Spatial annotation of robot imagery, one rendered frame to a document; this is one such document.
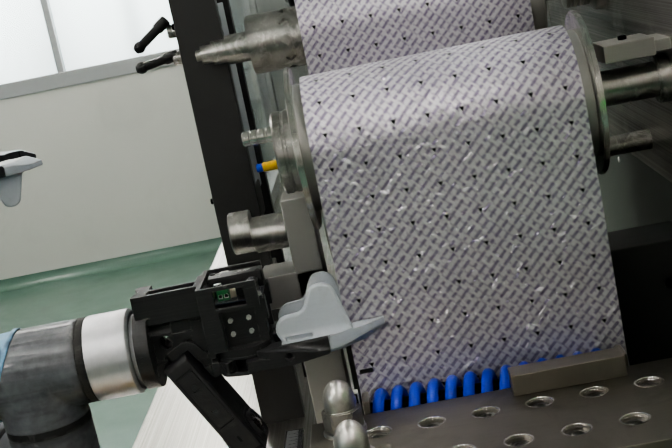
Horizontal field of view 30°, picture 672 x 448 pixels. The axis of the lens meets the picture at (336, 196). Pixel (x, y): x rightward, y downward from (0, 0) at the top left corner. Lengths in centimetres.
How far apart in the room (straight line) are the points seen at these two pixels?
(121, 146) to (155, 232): 50
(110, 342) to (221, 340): 9
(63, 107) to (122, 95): 32
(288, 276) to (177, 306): 13
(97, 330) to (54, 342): 4
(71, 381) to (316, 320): 21
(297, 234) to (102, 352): 21
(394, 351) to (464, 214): 14
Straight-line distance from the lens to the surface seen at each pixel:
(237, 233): 116
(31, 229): 699
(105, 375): 109
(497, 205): 108
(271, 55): 134
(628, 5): 127
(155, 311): 109
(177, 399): 165
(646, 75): 113
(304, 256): 116
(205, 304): 106
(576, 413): 101
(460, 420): 103
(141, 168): 680
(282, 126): 110
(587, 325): 112
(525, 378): 106
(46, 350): 111
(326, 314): 107
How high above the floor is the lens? 141
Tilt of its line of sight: 11 degrees down
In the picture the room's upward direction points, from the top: 12 degrees counter-clockwise
